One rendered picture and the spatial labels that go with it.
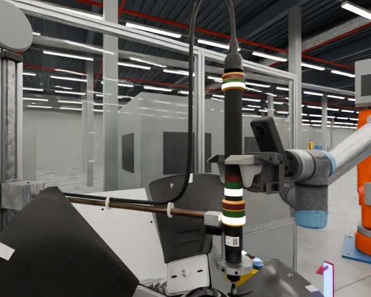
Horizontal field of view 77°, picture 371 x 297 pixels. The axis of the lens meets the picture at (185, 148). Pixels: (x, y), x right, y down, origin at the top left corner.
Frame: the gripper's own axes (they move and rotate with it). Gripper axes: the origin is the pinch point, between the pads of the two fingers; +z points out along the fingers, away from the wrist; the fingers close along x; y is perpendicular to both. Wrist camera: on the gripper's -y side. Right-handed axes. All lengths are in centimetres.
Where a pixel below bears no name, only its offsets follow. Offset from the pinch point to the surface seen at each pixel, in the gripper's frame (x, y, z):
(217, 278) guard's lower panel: 70, 72, -58
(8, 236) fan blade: 11.8, 12.1, 32.7
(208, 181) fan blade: 15.6, 7.0, -9.2
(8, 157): 55, 1, 37
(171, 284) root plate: 6.8, 25.1, 6.6
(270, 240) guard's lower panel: 70, 60, -104
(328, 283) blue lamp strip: -1, 34, -37
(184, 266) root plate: 6.7, 22.1, 3.7
